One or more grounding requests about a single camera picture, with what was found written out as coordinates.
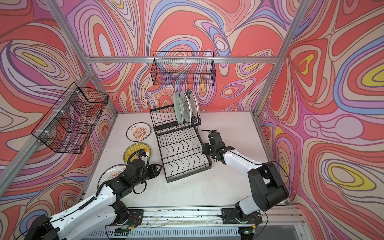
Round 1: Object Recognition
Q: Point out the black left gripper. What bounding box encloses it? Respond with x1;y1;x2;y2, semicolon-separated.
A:
131;163;164;189

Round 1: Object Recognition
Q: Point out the black metal dish rack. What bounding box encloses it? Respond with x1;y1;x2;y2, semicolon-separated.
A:
150;105;212;183

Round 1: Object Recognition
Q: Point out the green rimmed white plate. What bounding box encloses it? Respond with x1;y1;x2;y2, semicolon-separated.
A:
187;89;199;123

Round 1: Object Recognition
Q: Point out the white plate with clover emblem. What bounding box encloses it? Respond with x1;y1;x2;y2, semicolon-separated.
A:
180;91;192;124

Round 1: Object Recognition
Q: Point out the pale green flower plate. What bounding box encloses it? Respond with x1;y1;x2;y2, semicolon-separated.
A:
173;92;183;125

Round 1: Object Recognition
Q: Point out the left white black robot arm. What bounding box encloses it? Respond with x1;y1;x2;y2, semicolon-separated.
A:
25;159;163;240

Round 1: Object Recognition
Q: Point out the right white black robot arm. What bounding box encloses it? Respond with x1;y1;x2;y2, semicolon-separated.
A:
203;143;289;222

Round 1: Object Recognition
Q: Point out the yellow green woven bamboo tray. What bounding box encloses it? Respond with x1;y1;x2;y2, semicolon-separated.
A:
123;142;152;164

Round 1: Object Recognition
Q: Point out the large orange sunburst plate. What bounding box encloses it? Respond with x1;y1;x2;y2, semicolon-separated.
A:
97;164;127;188

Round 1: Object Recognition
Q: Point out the small orange sunburst plate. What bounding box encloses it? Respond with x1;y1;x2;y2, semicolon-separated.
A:
126;122;152;142

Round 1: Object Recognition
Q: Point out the black wire basket back wall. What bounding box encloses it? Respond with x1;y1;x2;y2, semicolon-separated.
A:
151;51;216;86

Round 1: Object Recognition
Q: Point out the black wire basket wall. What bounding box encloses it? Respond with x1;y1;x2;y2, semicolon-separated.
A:
151;51;216;86
31;83;109;154

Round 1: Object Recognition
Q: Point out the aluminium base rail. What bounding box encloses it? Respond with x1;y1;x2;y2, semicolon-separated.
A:
86;205;307;239

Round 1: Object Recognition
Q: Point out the black wire basket left wall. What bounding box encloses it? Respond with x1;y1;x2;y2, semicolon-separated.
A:
31;83;109;154

